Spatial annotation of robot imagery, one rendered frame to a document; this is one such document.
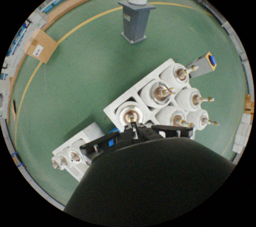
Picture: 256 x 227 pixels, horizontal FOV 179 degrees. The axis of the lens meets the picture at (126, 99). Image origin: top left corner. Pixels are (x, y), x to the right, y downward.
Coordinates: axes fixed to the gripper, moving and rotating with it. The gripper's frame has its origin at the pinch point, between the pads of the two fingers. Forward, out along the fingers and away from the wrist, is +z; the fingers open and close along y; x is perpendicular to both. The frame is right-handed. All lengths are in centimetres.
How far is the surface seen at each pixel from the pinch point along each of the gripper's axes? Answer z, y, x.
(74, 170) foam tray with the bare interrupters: 21, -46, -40
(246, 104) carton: 26, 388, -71
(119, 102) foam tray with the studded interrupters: 17.7, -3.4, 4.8
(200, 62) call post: 8.9, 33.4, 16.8
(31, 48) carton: 9, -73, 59
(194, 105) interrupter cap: 10.3, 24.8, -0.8
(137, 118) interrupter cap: 10.5, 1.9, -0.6
